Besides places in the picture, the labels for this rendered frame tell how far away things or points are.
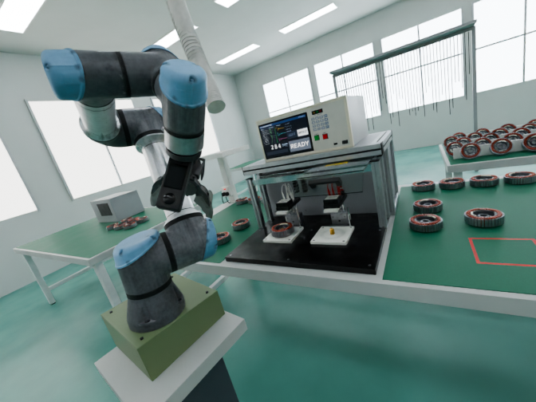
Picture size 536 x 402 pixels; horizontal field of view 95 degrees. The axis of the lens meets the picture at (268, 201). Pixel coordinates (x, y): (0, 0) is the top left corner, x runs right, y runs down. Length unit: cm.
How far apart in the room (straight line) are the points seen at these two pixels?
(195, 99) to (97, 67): 16
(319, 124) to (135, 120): 70
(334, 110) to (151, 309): 94
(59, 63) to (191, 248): 46
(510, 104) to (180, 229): 728
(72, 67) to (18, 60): 522
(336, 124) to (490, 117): 651
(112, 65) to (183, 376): 68
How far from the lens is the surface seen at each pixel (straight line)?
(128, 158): 585
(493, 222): 116
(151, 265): 70
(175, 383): 76
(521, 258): 101
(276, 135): 121
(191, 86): 44
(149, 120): 88
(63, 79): 52
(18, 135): 534
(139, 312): 76
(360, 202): 128
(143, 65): 54
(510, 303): 86
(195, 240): 72
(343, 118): 109
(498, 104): 748
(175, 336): 78
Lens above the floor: 125
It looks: 15 degrees down
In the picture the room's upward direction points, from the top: 14 degrees counter-clockwise
